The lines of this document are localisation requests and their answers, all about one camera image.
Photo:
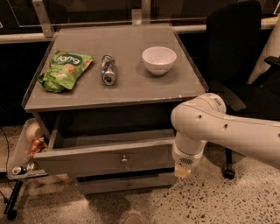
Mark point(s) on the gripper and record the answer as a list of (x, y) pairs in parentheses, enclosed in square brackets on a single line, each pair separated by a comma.
[(185, 158)]

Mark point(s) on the grey top drawer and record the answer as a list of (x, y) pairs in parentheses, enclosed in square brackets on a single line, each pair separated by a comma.
[(86, 156)]

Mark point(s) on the grey drawer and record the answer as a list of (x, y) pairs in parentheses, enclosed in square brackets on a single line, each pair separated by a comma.
[(108, 185), (86, 156)]

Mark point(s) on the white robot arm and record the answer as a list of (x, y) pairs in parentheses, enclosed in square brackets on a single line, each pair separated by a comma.
[(204, 120)]

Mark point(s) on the grey bottom drawer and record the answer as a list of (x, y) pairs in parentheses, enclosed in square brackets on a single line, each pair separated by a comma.
[(108, 185)]

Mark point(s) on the grey drawer cabinet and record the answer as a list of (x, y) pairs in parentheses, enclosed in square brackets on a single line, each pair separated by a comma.
[(138, 101)]

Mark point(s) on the white bowl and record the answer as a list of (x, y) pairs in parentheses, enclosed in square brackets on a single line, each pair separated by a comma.
[(158, 59)]

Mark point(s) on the crushed soda can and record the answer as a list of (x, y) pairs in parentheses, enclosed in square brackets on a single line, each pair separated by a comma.
[(108, 74)]

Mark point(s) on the red soda can in bin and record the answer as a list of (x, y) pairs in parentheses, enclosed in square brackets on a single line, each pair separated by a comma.
[(36, 146)]

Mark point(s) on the black office chair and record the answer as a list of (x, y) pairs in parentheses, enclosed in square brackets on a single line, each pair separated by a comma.
[(233, 42)]

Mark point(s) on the white cup in bin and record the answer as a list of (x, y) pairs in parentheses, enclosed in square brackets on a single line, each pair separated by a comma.
[(33, 132)]

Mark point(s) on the clear plastic side bin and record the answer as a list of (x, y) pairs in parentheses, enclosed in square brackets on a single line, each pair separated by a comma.
[(19, 156)]

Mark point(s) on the green snack bag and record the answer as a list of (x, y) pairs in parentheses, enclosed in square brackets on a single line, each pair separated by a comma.
[(64, 70)]

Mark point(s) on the dark soda can in bin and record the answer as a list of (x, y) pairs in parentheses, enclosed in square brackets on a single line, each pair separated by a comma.
[(18, 170)]

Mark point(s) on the black stand leg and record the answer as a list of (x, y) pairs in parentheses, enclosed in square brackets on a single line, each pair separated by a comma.
[(9, 210)]

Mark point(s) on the metal railing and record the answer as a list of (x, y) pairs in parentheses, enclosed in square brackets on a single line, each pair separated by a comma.
[(23, 21)]

